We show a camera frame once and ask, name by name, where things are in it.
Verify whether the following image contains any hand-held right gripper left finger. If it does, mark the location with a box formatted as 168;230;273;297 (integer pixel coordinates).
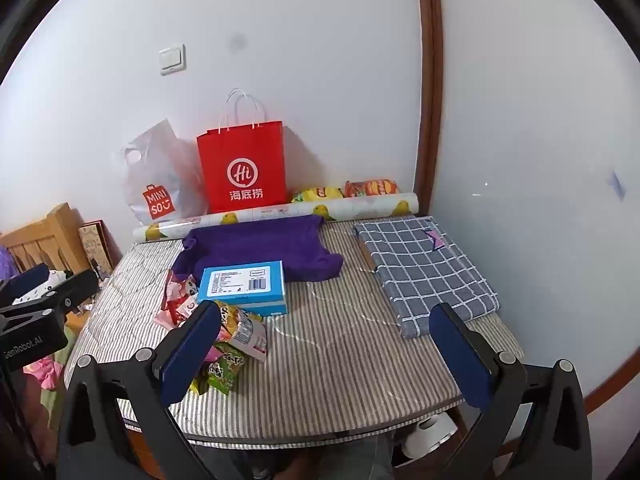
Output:
56;300;223;480

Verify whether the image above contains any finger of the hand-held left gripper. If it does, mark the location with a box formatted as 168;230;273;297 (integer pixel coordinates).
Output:
0;263;51;307
0;269;99;319

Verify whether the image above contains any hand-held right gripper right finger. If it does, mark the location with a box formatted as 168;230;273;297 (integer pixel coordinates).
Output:
429;302;593;480

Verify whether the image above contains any green snack packet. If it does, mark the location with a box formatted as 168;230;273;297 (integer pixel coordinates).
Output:
190;342;247;396

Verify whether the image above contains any pink red snack packet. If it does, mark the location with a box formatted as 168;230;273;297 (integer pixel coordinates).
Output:
172;295;202;322

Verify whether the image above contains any yellow pink snack packet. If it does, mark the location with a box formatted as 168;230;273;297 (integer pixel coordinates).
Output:
215;300;269;363

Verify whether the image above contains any panda print snack packet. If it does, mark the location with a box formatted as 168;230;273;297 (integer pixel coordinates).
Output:
164;270;200;306

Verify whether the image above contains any pink cloth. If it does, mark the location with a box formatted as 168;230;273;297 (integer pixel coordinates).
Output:
25;355;64;391

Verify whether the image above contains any patterned flat box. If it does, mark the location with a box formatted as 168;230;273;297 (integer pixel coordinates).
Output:
77;220;116;281

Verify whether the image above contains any wooden headboard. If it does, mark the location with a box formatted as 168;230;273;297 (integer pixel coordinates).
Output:
0;202;93;286

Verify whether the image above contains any blue tissue box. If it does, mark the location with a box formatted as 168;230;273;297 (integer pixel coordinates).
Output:
196;260;289;317

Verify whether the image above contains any white round appliance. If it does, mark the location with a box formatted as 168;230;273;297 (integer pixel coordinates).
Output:
400;412;459;461

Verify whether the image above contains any grey checked folded cloth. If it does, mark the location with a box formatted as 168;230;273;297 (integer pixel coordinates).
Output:
352;216;502;341

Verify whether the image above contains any purple towel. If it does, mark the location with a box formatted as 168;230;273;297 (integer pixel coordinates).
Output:
171;214;345;288

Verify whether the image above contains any white plastic shopping bag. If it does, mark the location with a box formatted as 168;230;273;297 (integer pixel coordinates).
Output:
119;119;210;227

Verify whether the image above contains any brown wooden baseboard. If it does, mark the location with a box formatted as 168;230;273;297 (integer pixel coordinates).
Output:
584;347;640;417

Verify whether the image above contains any fruit print wallpaper roll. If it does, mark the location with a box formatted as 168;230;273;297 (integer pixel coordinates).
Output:
132;191;418;244

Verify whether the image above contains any orange chip bag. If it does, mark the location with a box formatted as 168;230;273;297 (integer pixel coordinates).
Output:
344;178;401;198

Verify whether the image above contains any red paper shopping bag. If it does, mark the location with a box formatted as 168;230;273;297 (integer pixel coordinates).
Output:
196;88;288;215

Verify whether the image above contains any yellow chip bag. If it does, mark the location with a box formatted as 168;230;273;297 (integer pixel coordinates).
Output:
291;186;345;205

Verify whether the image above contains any white wall light switch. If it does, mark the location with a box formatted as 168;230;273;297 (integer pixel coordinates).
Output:
159;44;187;77

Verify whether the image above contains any brown wooden door frame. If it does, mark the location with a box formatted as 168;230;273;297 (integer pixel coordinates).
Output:
414;0;445;216

